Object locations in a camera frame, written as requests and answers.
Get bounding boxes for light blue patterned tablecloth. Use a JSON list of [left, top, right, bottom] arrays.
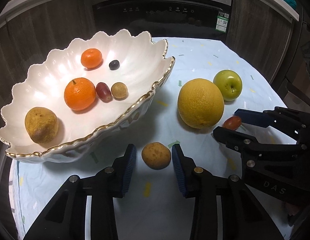
[[9, 38, 284, 239]]

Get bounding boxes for green apple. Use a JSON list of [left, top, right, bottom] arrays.
[[213, 70, 243, 101]]

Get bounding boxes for yellow grapefruit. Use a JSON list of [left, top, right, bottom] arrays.
[[177, 78, 224, 129]]

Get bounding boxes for built-in black dishwasher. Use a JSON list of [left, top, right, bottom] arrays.
[[92, 0, 232, 41]]

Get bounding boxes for red grape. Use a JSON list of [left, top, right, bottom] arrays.
[[222, 116, 242, 131], [95, 82, 112, 102]]

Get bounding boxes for brown longan fruit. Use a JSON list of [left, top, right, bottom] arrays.
[[111, 82, 128, 100], [141, 142, 171, 170]]

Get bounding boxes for white scalloped ceramic bowl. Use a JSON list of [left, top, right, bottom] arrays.
[[0, 29, 175, 164]]

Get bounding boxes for yellow-brown mango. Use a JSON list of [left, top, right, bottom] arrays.
[[25, 107, 59, 144]]

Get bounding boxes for orange mandarin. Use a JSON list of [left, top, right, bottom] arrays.
[[81, 48, 103, 69], [64, 77, 96, 111]]

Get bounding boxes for dark blueberry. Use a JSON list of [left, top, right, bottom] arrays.
[[109, 60, 120, 70]]

